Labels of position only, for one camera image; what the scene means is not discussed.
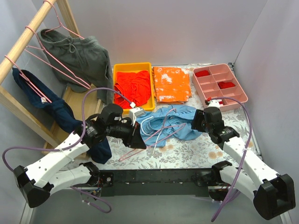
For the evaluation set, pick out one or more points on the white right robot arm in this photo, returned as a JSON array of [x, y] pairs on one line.
[[272, 194]]

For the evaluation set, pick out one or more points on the yellow plastic tray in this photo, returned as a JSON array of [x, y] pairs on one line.
[[136, 67]]

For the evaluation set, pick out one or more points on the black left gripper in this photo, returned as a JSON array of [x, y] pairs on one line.
[[130, 136]]

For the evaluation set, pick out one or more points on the bright orange shorts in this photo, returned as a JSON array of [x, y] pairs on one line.
[[135, 86]]

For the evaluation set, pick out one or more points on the red cloth in organizer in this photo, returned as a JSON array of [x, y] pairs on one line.
[[202, 73], [226, 85]]

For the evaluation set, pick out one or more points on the pink wire hanger with grey shorts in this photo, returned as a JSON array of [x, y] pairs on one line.
[[53, 35]]

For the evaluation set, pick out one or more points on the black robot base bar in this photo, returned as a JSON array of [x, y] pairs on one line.
[[159, 182]]

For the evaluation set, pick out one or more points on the orange bleached denim shorts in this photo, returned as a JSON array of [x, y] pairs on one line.
[[172, 85]]

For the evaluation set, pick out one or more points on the pink compartment organizer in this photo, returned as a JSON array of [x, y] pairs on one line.
[[218, 81]]

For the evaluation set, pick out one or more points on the wooden clothes rack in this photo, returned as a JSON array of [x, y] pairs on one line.
[[6, 99]]

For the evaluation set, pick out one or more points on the grey sweat shorts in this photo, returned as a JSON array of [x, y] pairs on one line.
[[86, 58]]

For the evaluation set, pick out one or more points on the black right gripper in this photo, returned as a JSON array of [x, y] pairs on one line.
[[195, 121]]

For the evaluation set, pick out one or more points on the light blue shorts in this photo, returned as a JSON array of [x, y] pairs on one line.
[[173, 121]]

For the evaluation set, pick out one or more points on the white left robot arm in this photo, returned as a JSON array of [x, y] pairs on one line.
[[38, 181]]

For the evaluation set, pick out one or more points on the navy blue shorts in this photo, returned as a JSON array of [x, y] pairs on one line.
[[60, 111]]

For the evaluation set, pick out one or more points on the pink wire hanger with navy shorts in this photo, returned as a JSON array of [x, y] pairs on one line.
[[29, 83]]

